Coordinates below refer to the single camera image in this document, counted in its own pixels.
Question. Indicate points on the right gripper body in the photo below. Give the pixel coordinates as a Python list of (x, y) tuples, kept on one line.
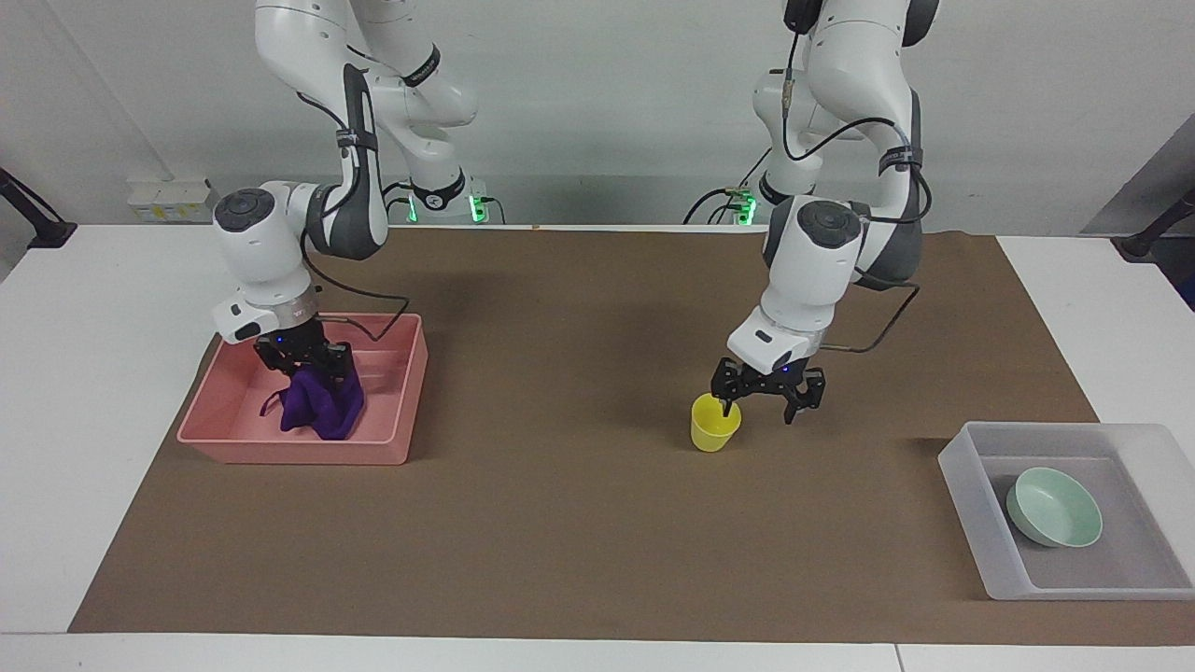
[(291, 345)]

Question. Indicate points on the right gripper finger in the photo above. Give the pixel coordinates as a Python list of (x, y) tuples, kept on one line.
[(299, 370), (338, 362)]

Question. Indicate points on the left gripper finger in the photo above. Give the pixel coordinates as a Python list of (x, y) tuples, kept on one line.
[(808, 392), (729, 384)]

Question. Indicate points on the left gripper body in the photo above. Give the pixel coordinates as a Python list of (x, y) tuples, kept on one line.
[(773, 379)]

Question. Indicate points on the yellow plastic cup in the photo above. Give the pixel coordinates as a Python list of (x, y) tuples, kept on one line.
[(714, 431)]

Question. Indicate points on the purple cloth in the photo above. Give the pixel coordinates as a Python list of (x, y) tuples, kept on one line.
[(327, 411)]

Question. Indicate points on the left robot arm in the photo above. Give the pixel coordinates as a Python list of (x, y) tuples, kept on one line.
[(864, 65)]

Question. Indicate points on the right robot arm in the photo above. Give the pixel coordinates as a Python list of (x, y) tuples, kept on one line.
[(280, 42)]

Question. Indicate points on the pink plastic bin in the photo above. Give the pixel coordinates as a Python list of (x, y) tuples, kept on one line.
[(224, 420)]

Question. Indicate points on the translucent white plastic bin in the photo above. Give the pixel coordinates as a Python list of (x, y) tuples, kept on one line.
[(980, 504)]

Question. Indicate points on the pale green bowl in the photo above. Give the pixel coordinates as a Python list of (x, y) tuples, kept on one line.
[(1055, 509)]

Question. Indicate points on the black stand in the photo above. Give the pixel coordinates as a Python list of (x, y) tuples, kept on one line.
[(42, 229), (1148, 238)]

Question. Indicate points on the white wall socket box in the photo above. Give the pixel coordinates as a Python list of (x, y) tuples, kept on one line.
[(168, 201)]

